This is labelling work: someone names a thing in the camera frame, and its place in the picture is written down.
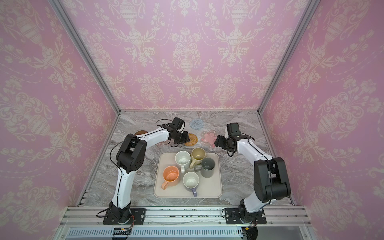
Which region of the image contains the white mug purple handle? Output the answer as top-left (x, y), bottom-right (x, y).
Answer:
top-left (183, 172), bottom-right (200, 197)

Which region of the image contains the blue round woven coaster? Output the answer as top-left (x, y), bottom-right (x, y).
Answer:
top-left (190, 119), bottom-right (205, 130)

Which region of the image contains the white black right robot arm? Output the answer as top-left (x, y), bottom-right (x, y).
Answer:
top-left (215, 135), bottom-right (292, 223)

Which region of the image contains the woven rattan round coaster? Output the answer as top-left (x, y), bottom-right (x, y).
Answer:
top-left (184, 133), bottom-right (198, 147)

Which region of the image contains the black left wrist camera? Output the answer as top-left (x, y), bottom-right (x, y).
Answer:
top-left (170, 117), bottom-right (185, 131)

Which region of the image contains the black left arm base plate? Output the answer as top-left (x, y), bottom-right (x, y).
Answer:
top-left (103, 208), bottom-right (146, 225)

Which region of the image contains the grey ceramic mug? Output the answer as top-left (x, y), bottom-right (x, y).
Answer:
top-left (195, 158), bottom-right (216, 178)

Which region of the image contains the pink flower silicone coaster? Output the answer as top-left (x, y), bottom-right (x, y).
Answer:
top-left (156, 141), bottom-right (169, 146)

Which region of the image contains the yellow beige ceramic mug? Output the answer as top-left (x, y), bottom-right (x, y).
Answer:
top-left (190, 148), bottom-right (206, 169)

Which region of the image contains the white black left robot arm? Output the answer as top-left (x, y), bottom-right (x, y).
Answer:
top-left (107, 126), bottom-right (190, 224)

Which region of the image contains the aluminium corner post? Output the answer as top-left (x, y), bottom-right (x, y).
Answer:
top-left (258, 0), bottom-right (321, 116)
top-left (48, 0), bottom-right (121, 115)

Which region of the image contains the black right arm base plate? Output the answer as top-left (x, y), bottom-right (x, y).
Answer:
top-left (224, 208), bottom-right (267, 225)

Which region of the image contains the orange ceramic mug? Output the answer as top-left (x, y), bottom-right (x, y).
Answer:
top-left (161, 166), bottom-right (180, 190)

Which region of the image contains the aluminium front frame rail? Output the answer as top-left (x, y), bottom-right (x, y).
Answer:
top-left (54, 205), bottom-right (317, 240)

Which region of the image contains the beige silicone tray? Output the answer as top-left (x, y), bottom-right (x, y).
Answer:
top-left (154, 153), bottom-right (223, 198)

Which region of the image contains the white ceramic mug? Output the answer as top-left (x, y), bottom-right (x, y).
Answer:
top-left (175, 151), bottom-right (191, 174)

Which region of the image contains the brown wooden round coaster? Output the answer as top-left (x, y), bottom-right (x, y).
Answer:
top-left (135, 130), bottom-right (148, 136)

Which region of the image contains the aluminium right corner post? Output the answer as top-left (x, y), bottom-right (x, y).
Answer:
top-left (258, 0), bottom-right (321, 116)

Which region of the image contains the aluminium left corner post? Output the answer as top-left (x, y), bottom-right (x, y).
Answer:
top-left (48, 0), bottom-right (121, 115)

